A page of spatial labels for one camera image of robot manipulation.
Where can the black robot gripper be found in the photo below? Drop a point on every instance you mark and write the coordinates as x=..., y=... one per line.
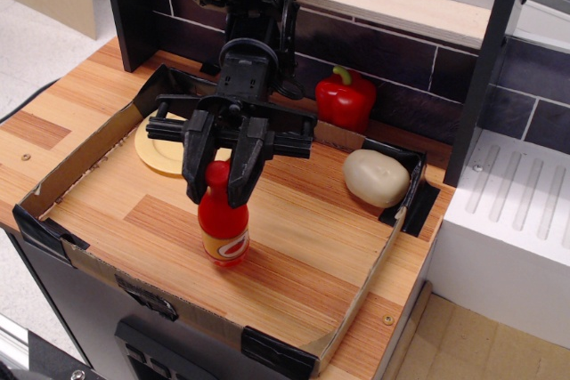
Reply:
x=237, y=115

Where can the red hot sauce bottle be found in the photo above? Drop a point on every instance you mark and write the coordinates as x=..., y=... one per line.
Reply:
x=224, y=229

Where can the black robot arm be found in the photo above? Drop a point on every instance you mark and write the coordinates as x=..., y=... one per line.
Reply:
x=272, y=22

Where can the cardboard fence with black tape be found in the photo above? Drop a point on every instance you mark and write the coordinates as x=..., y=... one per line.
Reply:
x=323, y=291

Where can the yellow plastic plate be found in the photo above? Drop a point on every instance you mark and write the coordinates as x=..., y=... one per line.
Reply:
x=162, y=157

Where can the red toy bell pepper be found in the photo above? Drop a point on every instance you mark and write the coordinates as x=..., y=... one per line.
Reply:
x=345, y=99

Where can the beige toy potato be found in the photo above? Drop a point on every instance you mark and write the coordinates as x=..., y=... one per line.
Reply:
x=375, y=178

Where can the black oven control panel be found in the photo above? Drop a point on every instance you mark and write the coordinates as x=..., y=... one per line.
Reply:
x=162, y=352

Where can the wooden shelf with black posts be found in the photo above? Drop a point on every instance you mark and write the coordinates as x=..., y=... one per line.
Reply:
x=431, y=60

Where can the white toy sink drainboard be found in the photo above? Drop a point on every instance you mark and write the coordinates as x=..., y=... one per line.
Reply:
x=505, y=236

